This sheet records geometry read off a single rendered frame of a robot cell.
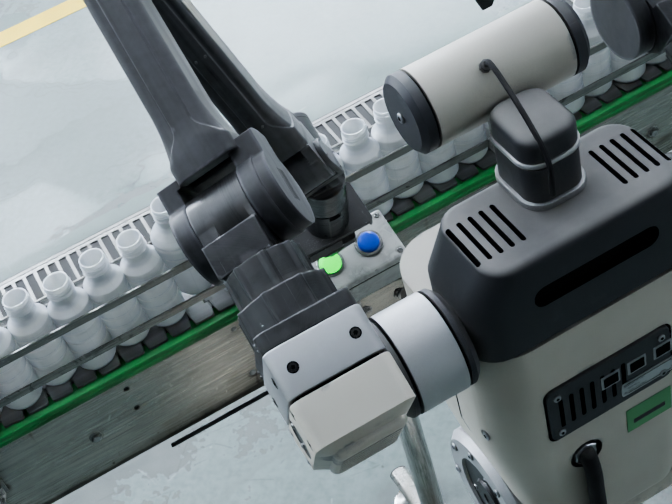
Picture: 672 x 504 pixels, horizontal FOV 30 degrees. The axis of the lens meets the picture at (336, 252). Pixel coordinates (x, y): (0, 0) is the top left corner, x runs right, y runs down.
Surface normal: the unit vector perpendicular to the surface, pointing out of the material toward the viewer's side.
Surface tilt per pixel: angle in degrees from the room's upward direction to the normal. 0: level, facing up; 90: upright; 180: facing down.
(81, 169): 0
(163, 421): 90
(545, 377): 90
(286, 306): 31
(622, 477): 90
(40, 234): 0
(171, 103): 37
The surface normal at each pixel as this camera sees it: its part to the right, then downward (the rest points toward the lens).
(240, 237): -0.29, -0.11
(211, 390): 0.45, 0.57
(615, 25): -0.87, 0.46
